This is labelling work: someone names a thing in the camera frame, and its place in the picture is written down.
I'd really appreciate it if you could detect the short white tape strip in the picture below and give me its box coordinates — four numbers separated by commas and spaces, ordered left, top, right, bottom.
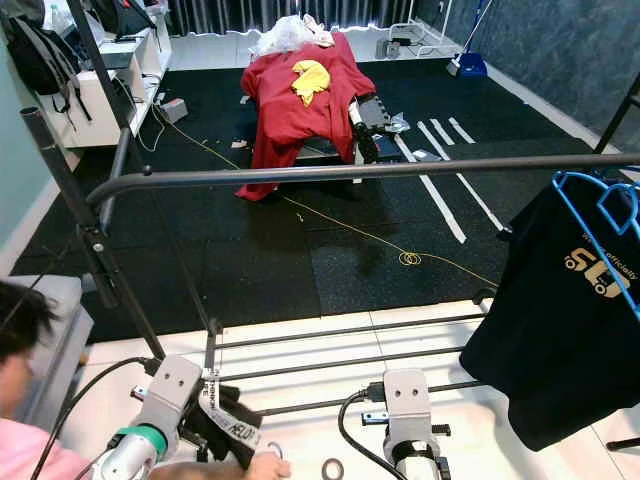
448, 118, 474, 144
428, 118, 454, 146

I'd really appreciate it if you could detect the grey power strip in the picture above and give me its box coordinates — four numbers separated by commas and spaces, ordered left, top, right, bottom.
375, 35, 406, 59

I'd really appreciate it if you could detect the crumpled white cloth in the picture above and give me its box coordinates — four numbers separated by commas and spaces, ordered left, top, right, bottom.
255, 15, 336, 56

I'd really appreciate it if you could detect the dark pleated curtain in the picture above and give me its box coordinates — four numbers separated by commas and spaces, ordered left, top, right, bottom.
165, 0, 441, 39

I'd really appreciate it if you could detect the white cabinet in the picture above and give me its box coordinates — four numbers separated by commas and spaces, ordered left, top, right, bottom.
50, 10, 171, 146

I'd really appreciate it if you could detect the red cloth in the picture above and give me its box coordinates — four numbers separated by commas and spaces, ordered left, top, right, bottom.
240, 30, 376, 201

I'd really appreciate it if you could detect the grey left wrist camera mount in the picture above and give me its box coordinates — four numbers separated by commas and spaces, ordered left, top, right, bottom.
145, 355, 204, 436

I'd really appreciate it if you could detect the blue plastic hanger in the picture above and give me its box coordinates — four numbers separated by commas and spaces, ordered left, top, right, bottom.
552, 170, 640, 321

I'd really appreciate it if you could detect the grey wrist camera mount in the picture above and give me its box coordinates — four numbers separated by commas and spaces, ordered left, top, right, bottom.
145, 355, 204, 436
382, 368, 433, 446

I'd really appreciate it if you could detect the black t-shirt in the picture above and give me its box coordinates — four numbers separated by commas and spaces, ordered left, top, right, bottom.
460, 175, 640, 451

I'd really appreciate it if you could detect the grey power box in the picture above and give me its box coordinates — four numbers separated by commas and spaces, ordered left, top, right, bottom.
160, 97, 189, 124

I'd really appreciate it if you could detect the person in pink shirt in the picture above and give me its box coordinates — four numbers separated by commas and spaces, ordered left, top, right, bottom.
0, 280, 291, 480

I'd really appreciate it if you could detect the black metal clothes rack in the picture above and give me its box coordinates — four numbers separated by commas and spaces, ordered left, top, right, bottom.
20, 0, 640, 451

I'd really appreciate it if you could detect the long white tape strip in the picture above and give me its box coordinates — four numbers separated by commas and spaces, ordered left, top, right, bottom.
415, 122, 506, 233
395, 137, 468, 244

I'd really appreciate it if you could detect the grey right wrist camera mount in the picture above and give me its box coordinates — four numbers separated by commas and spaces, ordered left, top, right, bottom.
382, 368, 433, 446

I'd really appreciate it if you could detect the blue dustpan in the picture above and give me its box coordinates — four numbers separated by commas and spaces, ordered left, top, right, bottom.
446, 0, 496, 79

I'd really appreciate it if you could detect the black backpack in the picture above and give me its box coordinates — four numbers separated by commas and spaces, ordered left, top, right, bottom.
5, 15, 91, 121

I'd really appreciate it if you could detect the yellow cable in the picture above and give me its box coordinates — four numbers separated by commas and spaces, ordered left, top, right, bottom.
165, 110, 501, 286

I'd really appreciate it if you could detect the grey fabric ottoman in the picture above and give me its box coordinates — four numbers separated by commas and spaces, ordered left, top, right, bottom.
20, 275, 86, 431

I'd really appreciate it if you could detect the yellow cloth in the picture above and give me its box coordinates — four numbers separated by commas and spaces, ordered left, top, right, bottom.
290, 60, 331, 106

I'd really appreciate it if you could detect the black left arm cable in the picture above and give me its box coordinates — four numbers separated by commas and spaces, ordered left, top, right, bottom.
32, 355, 156, 480

